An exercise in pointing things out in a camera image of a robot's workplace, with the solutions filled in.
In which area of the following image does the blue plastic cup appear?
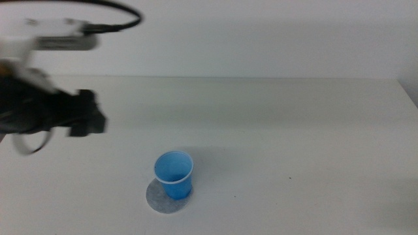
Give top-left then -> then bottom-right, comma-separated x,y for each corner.
153,150 -> 195,201

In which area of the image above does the round grey cup mat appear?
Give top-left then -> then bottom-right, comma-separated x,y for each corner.
145,178 -> 193,215

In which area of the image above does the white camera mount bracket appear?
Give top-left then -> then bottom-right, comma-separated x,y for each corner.
0,18 -> 91,94

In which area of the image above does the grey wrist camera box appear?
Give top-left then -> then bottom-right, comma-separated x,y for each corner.
35,33 -> 99,52

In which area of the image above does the black camera cable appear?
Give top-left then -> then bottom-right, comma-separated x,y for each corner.
0,0 -> 144,35

